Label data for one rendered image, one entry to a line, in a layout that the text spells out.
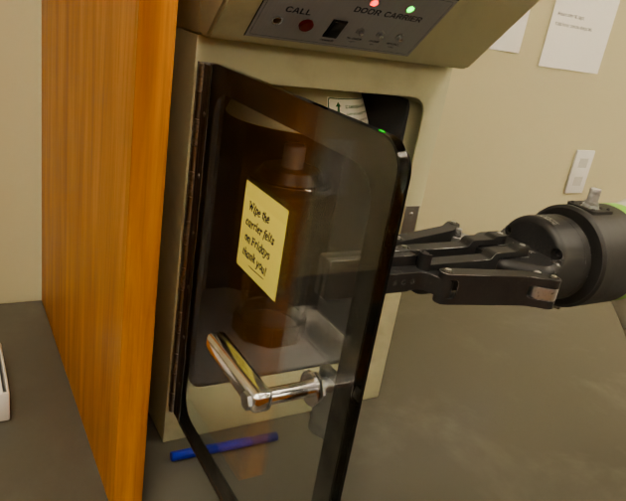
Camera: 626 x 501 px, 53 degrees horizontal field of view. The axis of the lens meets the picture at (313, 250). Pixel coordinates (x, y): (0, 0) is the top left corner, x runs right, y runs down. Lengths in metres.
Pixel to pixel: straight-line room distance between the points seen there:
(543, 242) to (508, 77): 0.97
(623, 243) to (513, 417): 0.47
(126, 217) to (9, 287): 0.60
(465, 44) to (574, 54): 0.92
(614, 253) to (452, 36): 0.28
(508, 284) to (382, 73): 0.34
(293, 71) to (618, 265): 0.36
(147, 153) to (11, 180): 0.56
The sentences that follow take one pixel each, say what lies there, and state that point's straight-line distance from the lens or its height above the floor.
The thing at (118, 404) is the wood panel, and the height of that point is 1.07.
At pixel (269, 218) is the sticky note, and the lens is 0.49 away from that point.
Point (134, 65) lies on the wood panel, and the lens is 0.53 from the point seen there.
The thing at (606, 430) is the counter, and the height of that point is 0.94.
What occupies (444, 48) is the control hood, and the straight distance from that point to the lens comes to 0.73.
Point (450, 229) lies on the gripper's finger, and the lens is 0.56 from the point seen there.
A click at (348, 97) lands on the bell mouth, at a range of 0.76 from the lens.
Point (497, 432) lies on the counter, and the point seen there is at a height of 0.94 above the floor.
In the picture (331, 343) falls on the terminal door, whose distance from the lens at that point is 0.43.
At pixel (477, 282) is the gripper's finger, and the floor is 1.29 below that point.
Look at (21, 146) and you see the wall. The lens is 1.06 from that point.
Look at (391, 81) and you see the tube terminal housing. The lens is 0.75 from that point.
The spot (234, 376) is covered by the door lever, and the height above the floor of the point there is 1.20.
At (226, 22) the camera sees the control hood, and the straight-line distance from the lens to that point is 0.60.
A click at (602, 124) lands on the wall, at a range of 1.80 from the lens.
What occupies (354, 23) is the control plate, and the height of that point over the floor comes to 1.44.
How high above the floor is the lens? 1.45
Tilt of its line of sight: 21 degrees down
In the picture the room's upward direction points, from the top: 9 degrees clockwise
